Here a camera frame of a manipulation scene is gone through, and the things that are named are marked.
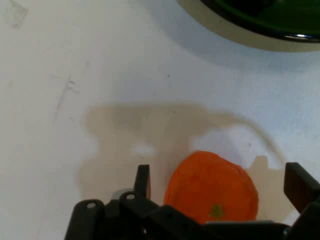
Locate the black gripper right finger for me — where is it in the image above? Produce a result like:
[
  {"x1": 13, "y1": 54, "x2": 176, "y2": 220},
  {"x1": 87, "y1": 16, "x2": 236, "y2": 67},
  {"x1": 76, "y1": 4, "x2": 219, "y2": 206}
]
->
[{"x1": 283, "y1": 162, "x2": 320, "y2": 240}]

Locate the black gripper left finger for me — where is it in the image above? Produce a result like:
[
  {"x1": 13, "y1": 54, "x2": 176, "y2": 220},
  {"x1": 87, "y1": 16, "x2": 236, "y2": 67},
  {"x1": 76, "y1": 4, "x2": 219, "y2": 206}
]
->
[{"x1": 64, "y1": 164, "x2": 206, "y2": 240}]

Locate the orange toy tangerine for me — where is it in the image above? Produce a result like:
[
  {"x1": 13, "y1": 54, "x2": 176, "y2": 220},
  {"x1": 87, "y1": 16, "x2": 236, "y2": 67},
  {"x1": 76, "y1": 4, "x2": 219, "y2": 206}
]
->
[{"x1": 163, "y1": 150, "x2": 259, "y2": 225}]

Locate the dark green plate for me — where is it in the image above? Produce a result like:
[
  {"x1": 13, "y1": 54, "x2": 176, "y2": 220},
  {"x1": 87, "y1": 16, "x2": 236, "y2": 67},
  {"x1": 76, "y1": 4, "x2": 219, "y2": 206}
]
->
[{"x1": 176, "y1": 0, "x2": 320, "y2": 53}]

